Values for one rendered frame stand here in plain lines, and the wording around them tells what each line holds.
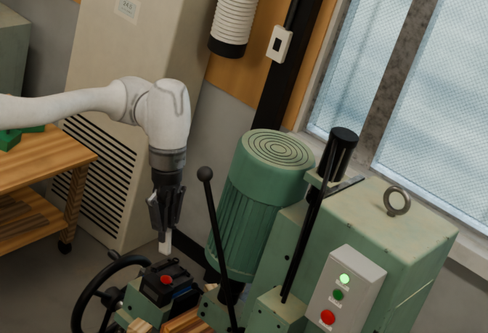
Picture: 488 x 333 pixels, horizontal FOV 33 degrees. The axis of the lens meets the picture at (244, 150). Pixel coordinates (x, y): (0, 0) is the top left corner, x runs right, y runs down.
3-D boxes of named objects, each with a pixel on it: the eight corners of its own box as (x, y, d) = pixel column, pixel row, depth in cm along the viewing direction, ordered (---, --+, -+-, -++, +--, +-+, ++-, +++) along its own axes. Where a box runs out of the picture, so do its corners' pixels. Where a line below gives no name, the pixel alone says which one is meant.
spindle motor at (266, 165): (237, 228, 201) (272, 120, 187) (291, 268, 193) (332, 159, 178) (188, 251, 188) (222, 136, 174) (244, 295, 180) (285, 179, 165)
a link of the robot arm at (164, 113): (198, 146, 194) (171, 129, 204) (200, 84, 189) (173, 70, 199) (157, 154, 188) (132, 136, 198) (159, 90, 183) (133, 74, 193)
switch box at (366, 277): (320, 305, 164) (346, 241, 156) (359, 334, 159) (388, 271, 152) (302, 316, 159) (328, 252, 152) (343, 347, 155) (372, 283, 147)
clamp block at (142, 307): (159, 289, 225) (166, 263, 220) (194, 318, 218) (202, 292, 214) (119, 308, 214) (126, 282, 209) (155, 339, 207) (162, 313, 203)
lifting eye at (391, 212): (380, 205, 164) (391, 178, 161) (404, 221, 161) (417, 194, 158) (376, 207, 163) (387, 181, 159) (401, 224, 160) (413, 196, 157)
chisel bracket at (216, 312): (213, 309, 206) (221, 283, 202) (253, 342, 199) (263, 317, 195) (192, 320, 200) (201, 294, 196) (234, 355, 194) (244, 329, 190)
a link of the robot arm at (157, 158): (194, 144, 196) (193, 166, 199) (165, 134, 201) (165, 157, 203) (169, 154, 189) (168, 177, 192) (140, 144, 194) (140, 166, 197)
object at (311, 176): (316, 188, 177) (342, 121, 169) (346, 207, 173) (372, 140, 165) (295, 198, 171) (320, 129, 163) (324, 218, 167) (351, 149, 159)
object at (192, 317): (209, 318, 215) (216, 297, 211) (214, 323, 214) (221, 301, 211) (157, 348, 201) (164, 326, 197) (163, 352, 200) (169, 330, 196)
